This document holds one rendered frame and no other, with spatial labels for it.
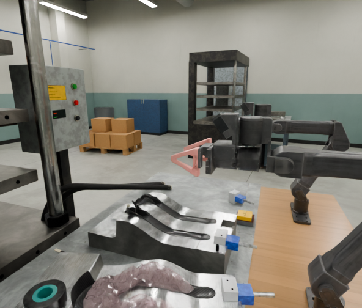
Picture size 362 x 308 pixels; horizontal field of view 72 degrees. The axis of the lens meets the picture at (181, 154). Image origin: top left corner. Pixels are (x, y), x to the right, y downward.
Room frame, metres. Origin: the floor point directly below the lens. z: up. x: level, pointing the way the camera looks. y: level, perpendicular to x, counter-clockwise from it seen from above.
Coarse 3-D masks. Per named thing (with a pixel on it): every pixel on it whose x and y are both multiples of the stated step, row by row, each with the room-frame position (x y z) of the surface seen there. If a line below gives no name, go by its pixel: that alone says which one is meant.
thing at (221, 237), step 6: (216, 234) 0.70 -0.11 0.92; (222, 234) 0.70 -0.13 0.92; (228, 234) 0.72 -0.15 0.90; (216, 240) 0.69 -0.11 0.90; (222, 240) 0.69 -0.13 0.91; (228, 240) 0.69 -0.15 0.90; (234, 240) 0.69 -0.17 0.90; (228, 246) 0.68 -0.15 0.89; (234, 246) 0.68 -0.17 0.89; (246, 246) 0.68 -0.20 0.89; (252, 246) 0.67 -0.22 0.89
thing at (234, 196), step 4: (232, 192) 1.18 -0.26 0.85; (236, 192) 1.18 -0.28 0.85; (232, 196) 1.17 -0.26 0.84; (236, 196) 1.17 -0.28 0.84; (240, 196) 1.17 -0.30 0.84; (244, 196) 1.17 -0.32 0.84; (232, 200) 1.17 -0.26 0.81; (236, 200) 1.16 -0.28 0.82; (240, 200) 1.14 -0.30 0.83; (244, 200) 1.15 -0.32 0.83; (248, 200) 1.13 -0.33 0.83; (252, 204) 1.12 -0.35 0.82
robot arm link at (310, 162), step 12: (288, 156) 0.51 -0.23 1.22; (300, 156) 0.50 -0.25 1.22; (312, 156) 0.50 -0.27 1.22; (324, 156) 0.50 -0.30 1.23; (336, 156) 0.49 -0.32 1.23; (348, 156) 0.49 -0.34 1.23; (360, 156) 0.48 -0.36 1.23; (300, 168) 0.50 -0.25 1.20; (312, 168) 0.50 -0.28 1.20; (324, 168) 0.50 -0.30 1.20; (336, 168) 0.49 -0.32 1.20; (348, 168) 0.48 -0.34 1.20; (360, 168) 0.48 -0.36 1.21
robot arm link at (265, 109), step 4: (256, 104) 1.12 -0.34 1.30; (260, 104) 1.11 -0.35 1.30; (264, 104) 1.11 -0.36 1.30; (268, 104) 1.11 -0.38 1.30; (256, 108) 1.12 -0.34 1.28; (260, 108) 1.11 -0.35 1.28; (264, 108) 1.11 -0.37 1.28; (268, 108) 1.11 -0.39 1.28; (256, 112) 1.12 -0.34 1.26; (260, 112) 1.11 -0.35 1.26; (264, 112) 1.11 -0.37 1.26; (268, 112) 1.11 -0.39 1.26; (264, 116) 1.11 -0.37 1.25; (268, 116) 1.11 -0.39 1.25; (276, 124) 1.07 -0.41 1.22; (280, 124) 1.07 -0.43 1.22; (272, 128) 1.08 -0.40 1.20; (276, 128) 1.07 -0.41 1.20; (280, 128) 1.06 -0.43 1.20
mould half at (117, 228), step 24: (120, 216) 0.92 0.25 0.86; (168, 216) 0.85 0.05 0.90; (216, 216) 0.87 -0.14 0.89; (96, 240) 0.80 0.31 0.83; (120, 240) 0.76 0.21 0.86; (144, 240) 0.73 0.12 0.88; (168, 240) 0.72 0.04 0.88; (192, 240) 0.72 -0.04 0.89; (192, 264) 0.67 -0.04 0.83; (216, 264) 0.65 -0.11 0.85
